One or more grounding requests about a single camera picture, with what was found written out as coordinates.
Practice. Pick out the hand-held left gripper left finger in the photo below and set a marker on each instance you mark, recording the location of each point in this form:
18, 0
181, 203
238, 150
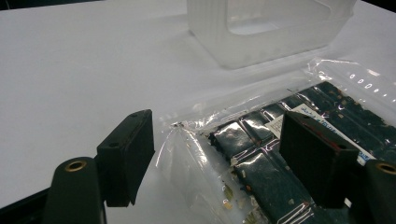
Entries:
126, 158

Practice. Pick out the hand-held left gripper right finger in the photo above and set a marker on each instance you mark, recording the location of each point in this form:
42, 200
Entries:
314, 161

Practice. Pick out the clear bag of dark packets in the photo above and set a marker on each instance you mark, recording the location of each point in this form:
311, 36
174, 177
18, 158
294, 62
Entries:
249, 149

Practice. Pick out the translucent white plastic container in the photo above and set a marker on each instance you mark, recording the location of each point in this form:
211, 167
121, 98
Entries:
264, 34

